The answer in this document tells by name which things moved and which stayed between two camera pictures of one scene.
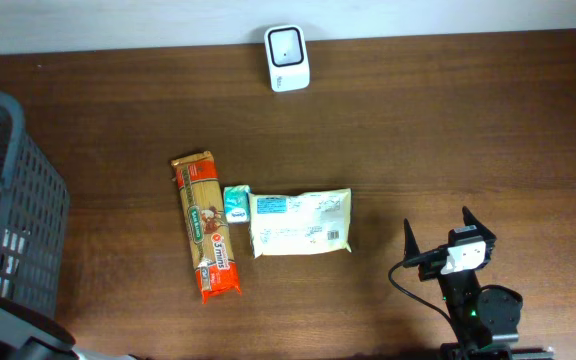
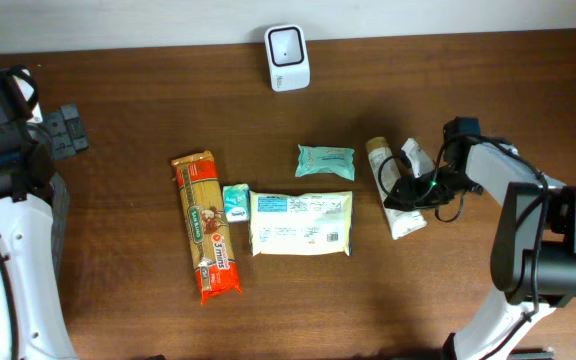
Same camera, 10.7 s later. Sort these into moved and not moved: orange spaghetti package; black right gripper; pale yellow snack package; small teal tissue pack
Moved: black right gripper
Not moved: orange spaghetti package; small teal tissue pack; pale yellow snack package
